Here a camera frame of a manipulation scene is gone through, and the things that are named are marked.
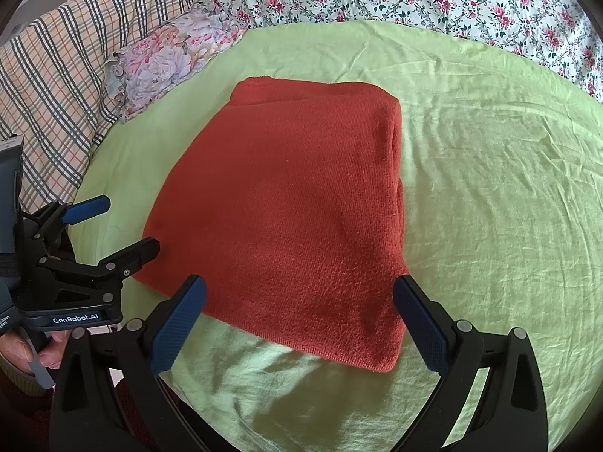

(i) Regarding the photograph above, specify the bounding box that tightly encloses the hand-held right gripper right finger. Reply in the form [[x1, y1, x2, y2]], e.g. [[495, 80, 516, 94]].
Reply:
[[392, 275, 552, 452]]

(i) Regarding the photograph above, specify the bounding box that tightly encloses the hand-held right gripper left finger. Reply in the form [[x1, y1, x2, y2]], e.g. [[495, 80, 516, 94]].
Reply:
[[49, 274, 222, 452]]

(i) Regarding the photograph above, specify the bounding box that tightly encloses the person's left hand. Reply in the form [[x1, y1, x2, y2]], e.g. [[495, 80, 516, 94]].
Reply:
[[0, 330, 71, 380]]

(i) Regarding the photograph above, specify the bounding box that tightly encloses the rust orange patterned towel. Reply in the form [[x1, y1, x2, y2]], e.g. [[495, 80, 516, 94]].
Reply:
[[133, 75, 410, 375]]

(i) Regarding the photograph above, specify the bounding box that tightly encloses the light green bed sheet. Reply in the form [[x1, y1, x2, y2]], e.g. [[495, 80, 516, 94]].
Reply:
[[70, 19, 603, 452]]

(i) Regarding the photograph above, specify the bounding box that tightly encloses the plaid blanket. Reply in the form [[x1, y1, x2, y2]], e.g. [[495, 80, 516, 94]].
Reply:
[[0, 0, 210, 217]]

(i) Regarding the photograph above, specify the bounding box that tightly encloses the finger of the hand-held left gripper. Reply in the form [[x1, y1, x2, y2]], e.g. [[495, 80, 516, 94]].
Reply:
[[44, 238, 161, 299], [61, 196, 112, 226]]

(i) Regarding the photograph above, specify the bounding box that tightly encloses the person's left forearm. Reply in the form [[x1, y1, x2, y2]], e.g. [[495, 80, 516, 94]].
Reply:
[[0, 360, 52, 401]]

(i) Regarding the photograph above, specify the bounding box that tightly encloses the purple floral pillow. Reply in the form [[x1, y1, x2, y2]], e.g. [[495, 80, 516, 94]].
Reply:
[[106, 7, 248, 125]]

